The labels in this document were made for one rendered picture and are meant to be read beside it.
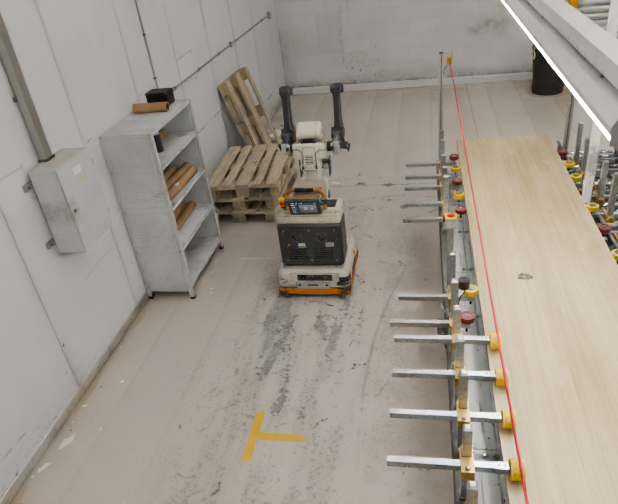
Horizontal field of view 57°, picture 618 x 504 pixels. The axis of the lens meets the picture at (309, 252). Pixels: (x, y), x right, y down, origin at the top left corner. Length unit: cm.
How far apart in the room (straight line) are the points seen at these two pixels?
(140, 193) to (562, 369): 337
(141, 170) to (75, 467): 220
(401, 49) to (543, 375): 821
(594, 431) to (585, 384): 27
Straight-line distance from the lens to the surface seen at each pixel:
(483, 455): 289
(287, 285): 486
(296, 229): 464
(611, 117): 154
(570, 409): 277
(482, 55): 1055
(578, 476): 254
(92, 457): 414
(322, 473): 361
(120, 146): 471
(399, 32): 1041
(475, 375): 276
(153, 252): 507
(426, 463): 241
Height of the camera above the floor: 285
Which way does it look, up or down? 31 degrees down
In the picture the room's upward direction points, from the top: 7 degrees counter-clockwise
